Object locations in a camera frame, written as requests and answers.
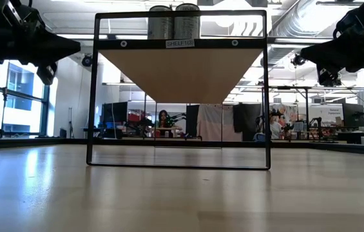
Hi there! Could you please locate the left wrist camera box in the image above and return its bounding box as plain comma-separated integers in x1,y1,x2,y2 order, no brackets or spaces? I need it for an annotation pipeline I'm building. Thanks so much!
17,3,46,32

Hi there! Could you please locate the ceiling light strip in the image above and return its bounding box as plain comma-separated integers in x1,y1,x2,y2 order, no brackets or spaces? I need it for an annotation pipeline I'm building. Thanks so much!
55,33,97,41
268,37,330,45

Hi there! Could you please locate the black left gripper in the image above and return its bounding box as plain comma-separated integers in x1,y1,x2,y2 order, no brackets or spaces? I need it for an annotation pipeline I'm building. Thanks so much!
7,30,81,86

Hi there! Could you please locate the person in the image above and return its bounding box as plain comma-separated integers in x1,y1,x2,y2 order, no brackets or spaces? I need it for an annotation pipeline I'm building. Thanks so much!
157,109,171,130
269,109,286,140

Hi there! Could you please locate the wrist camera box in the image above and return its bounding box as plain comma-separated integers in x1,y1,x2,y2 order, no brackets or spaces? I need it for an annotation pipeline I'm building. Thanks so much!
332,9,363,37
17,3,46,32

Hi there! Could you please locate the red fabric item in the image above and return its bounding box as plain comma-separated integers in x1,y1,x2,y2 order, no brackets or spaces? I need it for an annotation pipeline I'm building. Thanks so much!
127,112,144,125

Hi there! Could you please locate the cluttered workbench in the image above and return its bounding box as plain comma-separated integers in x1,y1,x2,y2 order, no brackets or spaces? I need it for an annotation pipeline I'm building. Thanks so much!
300,116,342,143

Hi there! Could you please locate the black tall stand frame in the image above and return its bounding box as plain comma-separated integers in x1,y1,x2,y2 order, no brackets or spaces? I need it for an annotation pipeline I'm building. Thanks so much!
260,85,313,131

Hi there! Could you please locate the black hanging cloth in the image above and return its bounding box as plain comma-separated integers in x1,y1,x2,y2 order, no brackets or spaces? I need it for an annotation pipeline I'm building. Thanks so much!
233,102,263,133
186,104,200,138

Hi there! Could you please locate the black ceiling camera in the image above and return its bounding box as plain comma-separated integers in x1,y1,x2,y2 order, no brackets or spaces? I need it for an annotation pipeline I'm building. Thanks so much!
81,53,95,68
291,53,308,68

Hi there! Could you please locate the small wooden table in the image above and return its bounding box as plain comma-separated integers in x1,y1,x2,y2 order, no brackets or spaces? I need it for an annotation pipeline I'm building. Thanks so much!
154,126,182,139

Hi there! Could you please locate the silver ventilation duct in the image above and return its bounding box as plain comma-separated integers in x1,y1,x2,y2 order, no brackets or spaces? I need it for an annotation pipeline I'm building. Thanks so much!
270,0,337,38

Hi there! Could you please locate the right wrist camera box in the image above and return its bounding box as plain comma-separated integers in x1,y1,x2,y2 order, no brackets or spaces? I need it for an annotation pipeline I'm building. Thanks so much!
332,9,363,37

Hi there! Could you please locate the black monitor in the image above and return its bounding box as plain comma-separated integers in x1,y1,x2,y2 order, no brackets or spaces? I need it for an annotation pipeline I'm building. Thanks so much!
341,102,364,130
102,102,128,124

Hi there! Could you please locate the white sign board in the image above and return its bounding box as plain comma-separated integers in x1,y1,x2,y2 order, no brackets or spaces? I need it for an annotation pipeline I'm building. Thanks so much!
307,104,344,125

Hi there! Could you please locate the wooden shelf black metal frame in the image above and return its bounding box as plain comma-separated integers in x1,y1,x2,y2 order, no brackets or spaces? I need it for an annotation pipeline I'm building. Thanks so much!
86,10,272,171

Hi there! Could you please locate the white beverage can black lid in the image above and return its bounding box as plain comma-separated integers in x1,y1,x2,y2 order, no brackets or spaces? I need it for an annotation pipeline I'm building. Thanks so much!
148,5,175,40
173,3,201,40

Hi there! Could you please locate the thin tripod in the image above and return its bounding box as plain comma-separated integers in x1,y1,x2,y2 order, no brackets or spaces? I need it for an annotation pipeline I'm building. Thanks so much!
67,108,74,139

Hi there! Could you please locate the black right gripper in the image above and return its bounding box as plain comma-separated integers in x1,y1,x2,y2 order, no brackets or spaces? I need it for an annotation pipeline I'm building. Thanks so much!
300,35,364,87

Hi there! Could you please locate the white hanging cloth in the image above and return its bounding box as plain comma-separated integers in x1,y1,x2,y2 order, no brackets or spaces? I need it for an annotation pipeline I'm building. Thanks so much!
197,103,243,142

